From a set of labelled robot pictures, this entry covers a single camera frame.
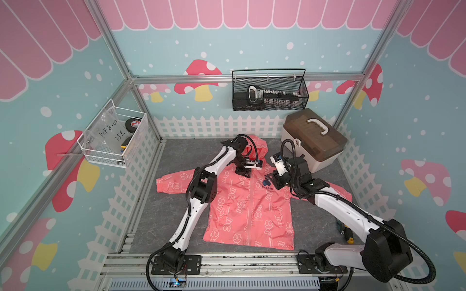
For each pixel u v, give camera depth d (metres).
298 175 0.63
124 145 0.65
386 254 0.41
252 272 0.74
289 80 0.90
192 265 0.75
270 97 0.88
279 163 0.73
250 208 0.90
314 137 0.97
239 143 0.83
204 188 0.68
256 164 0.90
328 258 0.62
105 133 0.67
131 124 0.80
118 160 0.67
